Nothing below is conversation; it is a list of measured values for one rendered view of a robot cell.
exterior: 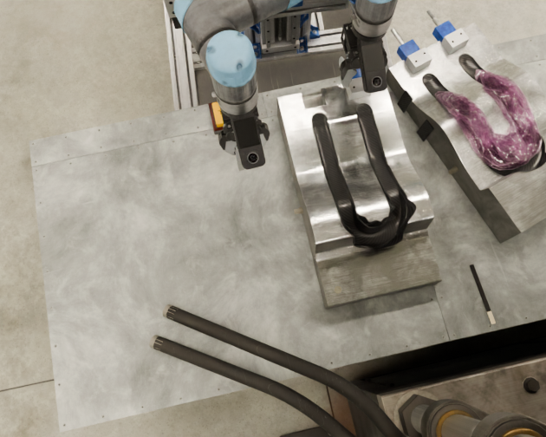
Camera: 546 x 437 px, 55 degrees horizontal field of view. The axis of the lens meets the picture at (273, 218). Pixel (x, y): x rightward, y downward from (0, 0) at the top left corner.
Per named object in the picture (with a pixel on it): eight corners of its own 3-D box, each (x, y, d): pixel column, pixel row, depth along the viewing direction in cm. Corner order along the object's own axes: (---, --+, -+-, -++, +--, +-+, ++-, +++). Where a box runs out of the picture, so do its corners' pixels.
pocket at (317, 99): (299, 100, 127) (300, 92, 123) (321, 95, 127) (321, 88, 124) (303, 116, 126) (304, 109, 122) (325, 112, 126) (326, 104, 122)
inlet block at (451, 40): (417, 21, 135) (422, 8, 130) (432, 13, 136) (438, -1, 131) (445, 60, 132) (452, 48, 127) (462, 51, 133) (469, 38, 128)
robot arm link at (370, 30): (399, 21, 98) (357, 29, 97) (393, 35, 102) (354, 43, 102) (388, -12, 100) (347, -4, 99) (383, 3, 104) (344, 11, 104)
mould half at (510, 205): (384, 79, 134) (393, 55, 123) (466, 35, 137) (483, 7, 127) (500, 244, 122) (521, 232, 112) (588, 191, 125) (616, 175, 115)
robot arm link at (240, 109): (261, 101, 89) (215, 110, 89) (262, 113, 94) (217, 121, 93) (252, 62, 91) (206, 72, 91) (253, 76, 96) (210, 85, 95)
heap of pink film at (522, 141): (426, 97, 126) (436, 81, 118) (486, 64, 128) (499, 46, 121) (490, 185, 120) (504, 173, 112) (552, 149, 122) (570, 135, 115)
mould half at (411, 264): (276, 114, 132) (276, 88, 119) (376, 94, 133) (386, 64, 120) (325, 309, 119) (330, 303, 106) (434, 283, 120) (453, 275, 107)
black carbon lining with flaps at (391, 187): (307, 119, 124) (309, 99, 115) (372, 105, 125) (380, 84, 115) (344, 259, 115) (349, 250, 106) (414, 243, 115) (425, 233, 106)
